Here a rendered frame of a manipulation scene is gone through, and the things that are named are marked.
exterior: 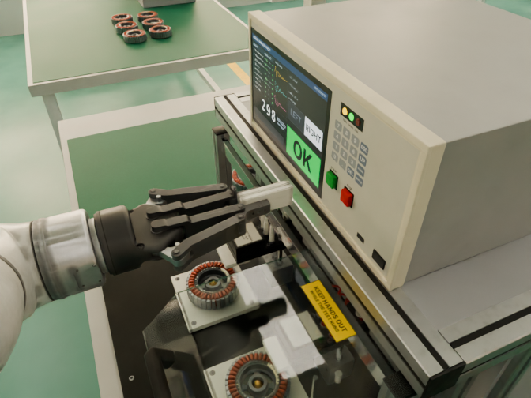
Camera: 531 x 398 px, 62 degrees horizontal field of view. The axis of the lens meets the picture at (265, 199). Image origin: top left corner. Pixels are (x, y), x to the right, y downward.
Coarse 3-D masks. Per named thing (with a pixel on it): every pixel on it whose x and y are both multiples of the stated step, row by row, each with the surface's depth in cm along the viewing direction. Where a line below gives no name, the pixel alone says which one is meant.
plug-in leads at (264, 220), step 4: (284, 212) 92; (264, 216) 91; (284, 216) 93; (264, 220) 92; (288, 220) 93; (264, 224) 89; (268, 224) 89; (288, 224) 93; (264, 228) 90; (268, 228) 90; (272, 228) 88; (264, 232) 91; (268, 232) 91; (272, 232) 88; (272, 236) 89; (268, 240) 90; (272, 240) 89
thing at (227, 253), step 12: (252, 228) 90; (240, 240) 87; (252, 240) 87; (264, 240) 87; (276, 240) 90; (300, 240) 91; (228, 252) 90; (240, 252) 86; (252, 252) 88; (264, 252) 89; (276, 252) 95; (228, 264) 88; (240, 264) 89
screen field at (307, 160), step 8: (288, 128) 68; (288, 136) 69; (296, 136) 66; (288, 144) 69; (296, 144) 67; (304, 144) 64; (288, 152) 70; (296, 152) 68; (304, 152) 65; (312, 152) 62; (296, 160) 68; (304, 160) 66; (312, 160) 63; (320, 160) 61; (304, 168) 66; (312, 168) 64; (312, 176) 65
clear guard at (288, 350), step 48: (192, 288) 60; (240, 288) 60; (288, 288) 60; (336, 288) 60; (144, 336) 60; (192, 336) 54; (240, 336) 54; (288, 336) 54; (192, 384) 51; (240, 384) 49; (288, 384) 49; (336, 384) 49; (384, 384) 49
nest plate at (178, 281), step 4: (236, 268) 100; (184, 272) 99; (188, 272) 99; (172, 276) 98; (176, 276) 98; (180, 276) 98; (184, 276) 98; (172, 280) 97; (176, 280) 97; (180, 280) 97; (184, 280) 97; (176, 284) 96; (180, 284) 96; (184, 284) 96; (176, 288) 95; (180, 288) 95; (184, 288) 95; (176, 292) 94
